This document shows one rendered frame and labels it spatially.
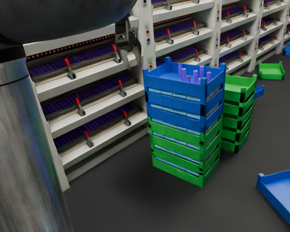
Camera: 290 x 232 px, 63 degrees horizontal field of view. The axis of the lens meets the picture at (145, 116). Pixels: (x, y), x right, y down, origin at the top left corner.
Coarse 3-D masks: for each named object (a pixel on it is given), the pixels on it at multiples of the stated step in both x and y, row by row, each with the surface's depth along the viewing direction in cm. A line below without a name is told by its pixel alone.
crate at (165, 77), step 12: (168, 60) 115; (144, 72) 104; (156, 72) 112; (168, 72) 118; (192, 72) 111; (204, 72) 107; (216, 72) 104; (144, 84) 107; (156, 84) 103; (168, 84) 98; (180, 84) 94; (192, 84) 91; (204, 84) 88; (216, 84) 96; (204, 96) 90
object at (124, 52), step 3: (123, 48) 94; (120, 51) 93; (123, 51) 93; (126, 51) 93; (123, 54) 94; (126, 54) 94; (123, 57) 94; (126, 57) 94; (123, 60) 95; (126, 60) 95; (123, 63) 96; (126, 63) 96; (126, 66) 97; (129, 66) 96; (129, 69) 98
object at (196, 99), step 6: (150, 90) 107; (156, 90) 105; (162, 90) 104; (216, 90) 101; (174, 96) 100; (180, 96) 98; (186, 96) 97; (192, 96) 96; (210, 96) 97; (198, 102) 95
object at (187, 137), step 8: (152, 128) 117; (160, 128) 114; (168, 128) 110; (216, 128) 110; (168, 136) 113; (176, 136) 109; (184, 136) 106; (192, 136) 103; (200, 136) 100; (208, 136) 103; (192, 144) 105; (200, 144) 102
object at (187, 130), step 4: (152, 120) 116; (156, 120) 114; (160, 120) 113; (216, 120) 110; (164, 124) 112; (168, 124) 110; (172, 124) 109; (212, 124) 107; (176, 128) 109; (180, 128) 106; (184, 128) 105; (188, 128) 104; (208, 128) 104; (188, 132) 106; (192, 132) 103; (196, 132) 102
